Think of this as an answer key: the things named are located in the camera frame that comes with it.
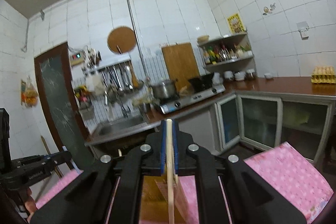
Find wooden chopstick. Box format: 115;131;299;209
166;119;174;224

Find steel kitchen sink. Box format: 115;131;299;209
92;115;147;136

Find chrome kitchen faucet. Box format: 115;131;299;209
104;89;130;118

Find person left hand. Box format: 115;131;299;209
25;188;37;223

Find pink floral tablecloth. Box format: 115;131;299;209
36;142;334;223

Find yellow perforated utensil holder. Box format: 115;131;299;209
139;176;189;223

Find hanging yellow bag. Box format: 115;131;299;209
21;76;39;107

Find dark wooden glass door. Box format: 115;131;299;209
34;42;95;169

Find steel cooking pot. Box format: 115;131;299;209
150;80;178;100

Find steel gas stove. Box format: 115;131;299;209
154;84;226;114

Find stacked white bowls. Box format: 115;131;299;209
223;69;256;81

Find black wok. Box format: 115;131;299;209
188;73;214;93

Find yellow egg tray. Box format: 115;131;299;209
311;66;336;84

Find corner shelf with bottles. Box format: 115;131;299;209
198;32;256;72

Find rectangular wooden cutting board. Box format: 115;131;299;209
161;43;200;91

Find round wooden board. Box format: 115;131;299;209
107;26;137;54

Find wall utensil rack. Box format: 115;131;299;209
82;53;144;97

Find wall power strip box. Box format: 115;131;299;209
69;51;85;67

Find yellow wall poster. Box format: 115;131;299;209
227;13;246;34

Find white wall switch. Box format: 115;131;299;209
297;22;309;39

